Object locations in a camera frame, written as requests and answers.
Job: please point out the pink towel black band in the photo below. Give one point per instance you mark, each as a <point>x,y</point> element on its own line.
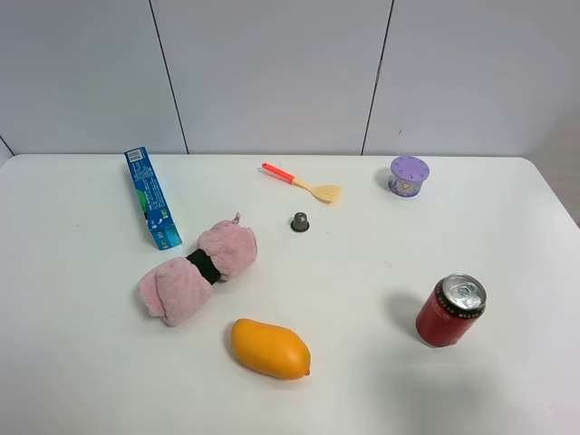
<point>175,290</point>

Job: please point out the grey coffee capsule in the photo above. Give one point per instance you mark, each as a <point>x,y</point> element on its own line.
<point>300,222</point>

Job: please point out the blue toothpaste box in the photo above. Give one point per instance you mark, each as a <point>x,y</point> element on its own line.
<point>152,201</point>

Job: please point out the purple lidded jar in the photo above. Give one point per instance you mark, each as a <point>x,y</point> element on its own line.
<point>408,173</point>

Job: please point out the orange mango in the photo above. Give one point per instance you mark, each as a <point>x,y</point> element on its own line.
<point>270,349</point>

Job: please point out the red soda can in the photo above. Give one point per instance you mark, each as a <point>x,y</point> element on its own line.
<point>455,304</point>

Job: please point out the spatula with red handle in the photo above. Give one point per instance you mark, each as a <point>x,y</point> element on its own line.
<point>328,194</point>

